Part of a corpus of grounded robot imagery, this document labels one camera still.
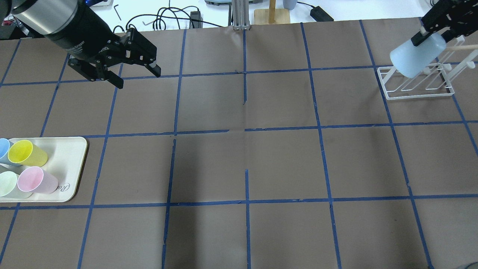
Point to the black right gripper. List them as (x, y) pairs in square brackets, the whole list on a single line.
[(445, 17)]

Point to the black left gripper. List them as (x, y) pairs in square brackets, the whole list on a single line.
[(79, 34)]

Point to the light blue plastic cup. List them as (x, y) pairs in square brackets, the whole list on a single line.
[(410, 60)]

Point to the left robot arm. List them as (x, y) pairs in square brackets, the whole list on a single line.
[(42, 16)]

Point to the yellow plastic cup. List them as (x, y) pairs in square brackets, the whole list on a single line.
[(26, 153)]

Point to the blue plastic cup on tray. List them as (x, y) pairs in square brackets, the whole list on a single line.
[(5, 146)]

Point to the pink plastic cup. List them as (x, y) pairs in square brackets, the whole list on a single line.
[(38, 181)]

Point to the pale green plastic cup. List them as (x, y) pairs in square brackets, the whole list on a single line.
[(9, 188)]

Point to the cream serving tray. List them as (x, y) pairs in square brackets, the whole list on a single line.
[(65, 162)]

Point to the black power adapter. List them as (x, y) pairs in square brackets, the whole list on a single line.
[(320, 15)]

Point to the wooden mug tree stand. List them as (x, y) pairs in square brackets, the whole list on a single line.
[(271, 15)]

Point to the white wire cup rack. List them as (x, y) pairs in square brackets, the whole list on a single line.
[(435, 80)]

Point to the aluminium frame post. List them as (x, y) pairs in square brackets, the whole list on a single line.
[(240, 15)]

